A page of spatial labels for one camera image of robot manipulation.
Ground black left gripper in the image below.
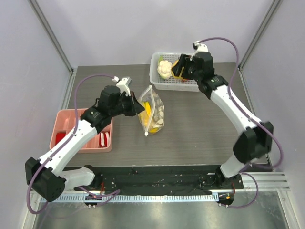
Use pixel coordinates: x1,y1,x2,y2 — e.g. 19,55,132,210
110,91,145,117

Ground yellow fake lemon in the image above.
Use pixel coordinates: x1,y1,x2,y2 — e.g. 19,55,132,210
171,60,184,81

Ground clear zip top bag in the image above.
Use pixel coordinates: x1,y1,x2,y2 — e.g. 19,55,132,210
139,85,164,131

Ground white fake cauliflower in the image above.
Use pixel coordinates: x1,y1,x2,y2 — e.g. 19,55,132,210
157,56,172,80

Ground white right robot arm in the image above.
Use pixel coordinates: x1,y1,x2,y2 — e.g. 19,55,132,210
171,52,274,188

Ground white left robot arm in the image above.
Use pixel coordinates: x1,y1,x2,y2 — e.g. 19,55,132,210
25,86,145,202

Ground yellow fake bananas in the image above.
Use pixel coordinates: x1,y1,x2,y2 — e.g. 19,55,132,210
139,102,161,136

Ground white perforated plastic basket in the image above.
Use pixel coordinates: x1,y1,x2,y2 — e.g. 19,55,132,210
149,52,211,93

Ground red white striped cloth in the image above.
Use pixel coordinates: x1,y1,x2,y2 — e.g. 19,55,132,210
99,132,110,148

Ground pink compartment tray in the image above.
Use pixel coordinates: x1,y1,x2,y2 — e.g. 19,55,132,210
49,109,113,154

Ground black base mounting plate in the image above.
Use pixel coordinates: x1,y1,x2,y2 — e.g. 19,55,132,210
85,165,244,196

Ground red cloth lower left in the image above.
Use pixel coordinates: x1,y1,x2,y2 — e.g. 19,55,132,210
55,132,66,144

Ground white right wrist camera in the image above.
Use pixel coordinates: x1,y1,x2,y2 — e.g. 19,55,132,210
192,41,209,56

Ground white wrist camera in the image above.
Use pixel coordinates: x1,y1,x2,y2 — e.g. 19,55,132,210
112,76,132,96
192,41,209,56

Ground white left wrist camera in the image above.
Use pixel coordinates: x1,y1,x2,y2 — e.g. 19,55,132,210
112,76,132,96

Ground white slotted cable duct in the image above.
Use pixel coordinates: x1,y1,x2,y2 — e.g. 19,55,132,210
53,192,219,203

